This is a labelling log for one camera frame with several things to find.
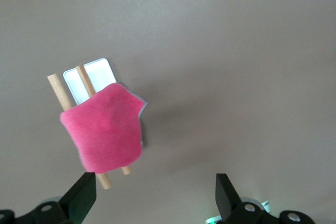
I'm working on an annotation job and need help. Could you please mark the white rectangular tray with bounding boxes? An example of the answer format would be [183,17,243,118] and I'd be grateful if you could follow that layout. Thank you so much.
[62,58,118,104]

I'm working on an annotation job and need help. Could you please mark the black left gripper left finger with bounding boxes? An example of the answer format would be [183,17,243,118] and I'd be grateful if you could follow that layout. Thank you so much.
[0,171,98,224]

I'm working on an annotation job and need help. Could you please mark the pink fluffy cloth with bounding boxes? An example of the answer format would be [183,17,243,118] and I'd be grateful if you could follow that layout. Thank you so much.
[59,82,146,175]

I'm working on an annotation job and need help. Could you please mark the brown wooden dowel rod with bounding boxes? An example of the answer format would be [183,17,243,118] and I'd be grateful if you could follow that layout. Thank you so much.
[75,65,132,176]
[47,73,112,190]

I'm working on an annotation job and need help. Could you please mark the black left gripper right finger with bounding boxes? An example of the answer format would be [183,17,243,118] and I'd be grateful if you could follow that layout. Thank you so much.
[215,173,316,224]

